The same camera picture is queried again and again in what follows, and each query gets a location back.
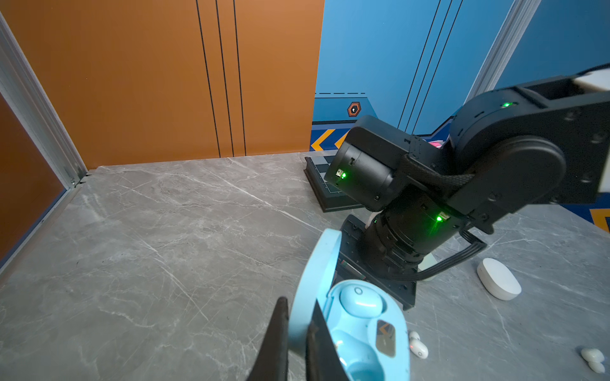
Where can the white earbud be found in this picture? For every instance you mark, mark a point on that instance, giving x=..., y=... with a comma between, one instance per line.
x=417, y=347
x=594, y=358

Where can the white earbud case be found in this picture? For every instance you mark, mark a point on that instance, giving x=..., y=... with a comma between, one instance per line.
x=498, y=280

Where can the black white chessboard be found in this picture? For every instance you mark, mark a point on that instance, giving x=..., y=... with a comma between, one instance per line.
x=329, y=197

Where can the blue earbud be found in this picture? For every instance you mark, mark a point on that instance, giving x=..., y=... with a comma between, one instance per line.
x=361, y=301

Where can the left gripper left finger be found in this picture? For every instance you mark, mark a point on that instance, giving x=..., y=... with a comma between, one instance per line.
x=272, y=358

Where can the right aluminium corner post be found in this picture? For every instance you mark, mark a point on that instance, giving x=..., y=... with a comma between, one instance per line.
x=504, y=45

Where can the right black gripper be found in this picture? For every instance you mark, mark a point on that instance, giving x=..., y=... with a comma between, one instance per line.
x=351, y=265

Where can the light blue earbud case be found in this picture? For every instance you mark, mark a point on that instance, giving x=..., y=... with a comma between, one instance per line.
x=369, y=349

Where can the left aluminium corner post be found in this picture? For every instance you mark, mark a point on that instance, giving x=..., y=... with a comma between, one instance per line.
x=26, y=97

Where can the aluminium corner post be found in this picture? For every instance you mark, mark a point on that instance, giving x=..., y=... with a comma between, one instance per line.
x=26, y=97
x=504, y=45

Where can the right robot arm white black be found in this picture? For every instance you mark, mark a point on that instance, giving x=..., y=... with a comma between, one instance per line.
x=544, y=142

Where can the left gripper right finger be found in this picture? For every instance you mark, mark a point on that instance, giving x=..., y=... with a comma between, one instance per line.
x=322, y=361

